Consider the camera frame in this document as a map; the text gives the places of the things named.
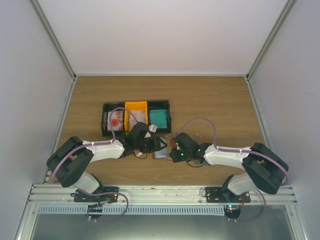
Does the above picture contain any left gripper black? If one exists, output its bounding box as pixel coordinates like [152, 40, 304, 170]
[135, 135, 168, 154]

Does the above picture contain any brown leather card holder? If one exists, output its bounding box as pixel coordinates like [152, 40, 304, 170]
[152, 137, 176, 160]

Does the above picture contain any green credit card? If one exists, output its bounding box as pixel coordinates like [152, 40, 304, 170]
[149, 109, 168, 129]

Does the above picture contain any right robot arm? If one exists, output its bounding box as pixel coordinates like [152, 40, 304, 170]
[169, 132, 289, 203]

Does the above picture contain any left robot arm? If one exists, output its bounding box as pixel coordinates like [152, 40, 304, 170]
[46, 122, 168, 202]

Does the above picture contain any white pink cards stack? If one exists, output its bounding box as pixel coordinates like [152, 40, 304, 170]
[129, 110, 146, 127]

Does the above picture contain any red white cards stack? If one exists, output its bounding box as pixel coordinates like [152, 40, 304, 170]
[106, 110, 124, 131]

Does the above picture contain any black bin right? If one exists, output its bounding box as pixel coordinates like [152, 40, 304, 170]
[147, 100, 172, 134]

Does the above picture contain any black bin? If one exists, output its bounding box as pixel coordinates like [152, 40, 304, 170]
[101, 102, 125, 137]
[147, 100, 172, 134]

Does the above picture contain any orange bin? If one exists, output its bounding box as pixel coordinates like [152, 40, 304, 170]
[124, 101, 148, 131]

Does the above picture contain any black bin left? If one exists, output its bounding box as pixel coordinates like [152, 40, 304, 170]
[101, 102, 125, 137]

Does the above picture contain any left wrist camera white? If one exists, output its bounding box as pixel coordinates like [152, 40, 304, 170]
[145, 124, 157, 138]

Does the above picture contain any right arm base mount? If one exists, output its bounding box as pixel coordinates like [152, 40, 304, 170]
[200, 186, 251, 204]

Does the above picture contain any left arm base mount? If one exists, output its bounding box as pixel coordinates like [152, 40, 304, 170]
[70, 186, 119, 204]

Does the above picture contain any grey slotted cable duct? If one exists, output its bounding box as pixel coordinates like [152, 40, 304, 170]
[38, 204, 225, 216]

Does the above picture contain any aluminium rail frame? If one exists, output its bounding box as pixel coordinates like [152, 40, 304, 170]
[13, 184, 307, 240]

